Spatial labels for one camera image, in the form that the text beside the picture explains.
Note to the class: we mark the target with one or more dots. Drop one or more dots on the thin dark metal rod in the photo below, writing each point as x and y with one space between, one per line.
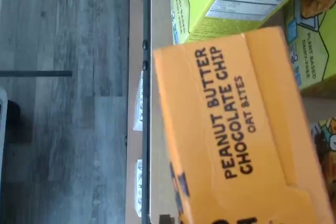
36 73

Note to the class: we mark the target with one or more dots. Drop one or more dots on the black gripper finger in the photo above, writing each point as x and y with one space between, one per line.
168 219

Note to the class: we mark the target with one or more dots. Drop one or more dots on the dark grey robot base platform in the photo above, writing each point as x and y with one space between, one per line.
2 108

